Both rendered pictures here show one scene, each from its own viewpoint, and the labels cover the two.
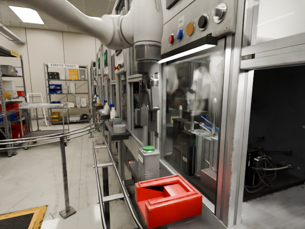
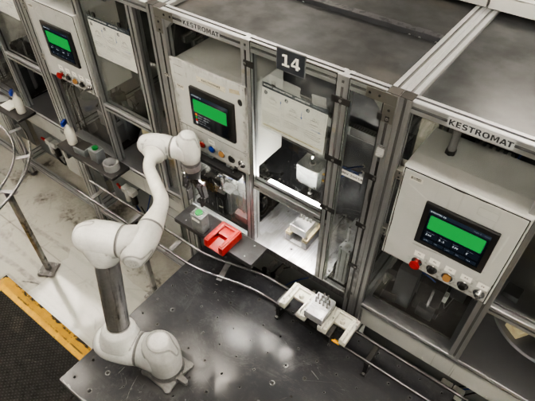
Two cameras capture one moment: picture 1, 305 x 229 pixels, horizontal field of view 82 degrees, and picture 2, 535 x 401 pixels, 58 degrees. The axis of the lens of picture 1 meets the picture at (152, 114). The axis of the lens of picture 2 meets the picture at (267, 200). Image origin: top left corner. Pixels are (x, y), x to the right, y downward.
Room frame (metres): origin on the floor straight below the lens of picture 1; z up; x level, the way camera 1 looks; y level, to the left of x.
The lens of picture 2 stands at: (-1.02, 0.62, 2.86)
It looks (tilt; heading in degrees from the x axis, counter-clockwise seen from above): 45 degrees down; 328
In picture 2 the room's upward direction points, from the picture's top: straight up
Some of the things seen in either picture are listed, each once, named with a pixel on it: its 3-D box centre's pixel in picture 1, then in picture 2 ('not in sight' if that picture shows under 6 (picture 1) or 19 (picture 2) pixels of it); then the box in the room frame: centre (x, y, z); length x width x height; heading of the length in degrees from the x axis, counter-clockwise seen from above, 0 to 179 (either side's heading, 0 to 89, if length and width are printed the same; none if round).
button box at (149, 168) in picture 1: (150, 163); (201, 219); (0.62, 0.01, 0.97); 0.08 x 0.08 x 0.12; 21
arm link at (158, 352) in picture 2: not in sight; (160, 352); (0.10, 0.48, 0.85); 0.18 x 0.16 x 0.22; 46
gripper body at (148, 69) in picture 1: (147, 76); (193, 176); (0.62, 0.02, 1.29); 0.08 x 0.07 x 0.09; 21
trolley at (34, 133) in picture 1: (46, 123); not in sight; (3.74, 2.29, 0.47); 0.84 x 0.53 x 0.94; 105
